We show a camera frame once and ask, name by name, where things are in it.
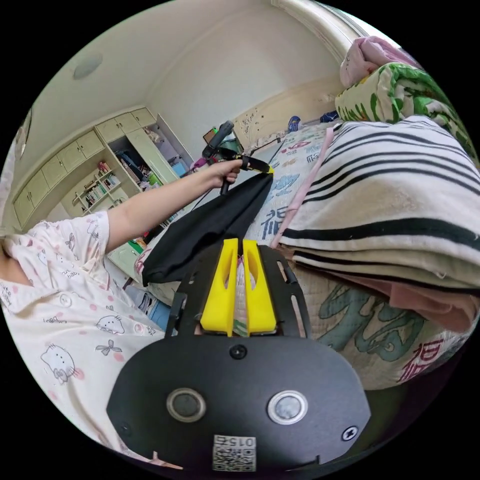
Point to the person's body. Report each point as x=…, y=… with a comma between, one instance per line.
x=71, y=318

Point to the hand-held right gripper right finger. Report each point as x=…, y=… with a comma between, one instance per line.
x=260, y=307

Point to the black short sleeve shirt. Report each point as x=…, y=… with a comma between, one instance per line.
x=210, y=228

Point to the person's left forearm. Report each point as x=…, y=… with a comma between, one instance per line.
x=161, y=204

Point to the person's left hand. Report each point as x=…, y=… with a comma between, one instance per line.
x=221, y=173

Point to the bed with printed quilt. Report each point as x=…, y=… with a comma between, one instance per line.
x=356, y=333

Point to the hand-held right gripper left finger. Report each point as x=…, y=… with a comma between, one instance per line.
x=215, y=300

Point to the pile of clothes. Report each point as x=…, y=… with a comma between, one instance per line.
x=378, y=202

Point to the green leaf print rolled blanket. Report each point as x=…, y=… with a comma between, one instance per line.
x=408, y=93

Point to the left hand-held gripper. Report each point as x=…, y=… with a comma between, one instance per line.
x=250, y=164

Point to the cream cupboard with shelves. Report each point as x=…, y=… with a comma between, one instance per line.
x=71, y=165

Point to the pink pillow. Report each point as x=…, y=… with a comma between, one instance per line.
x=362, y=60

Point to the round ceiling lamp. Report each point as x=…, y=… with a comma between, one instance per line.
x=87, y=65

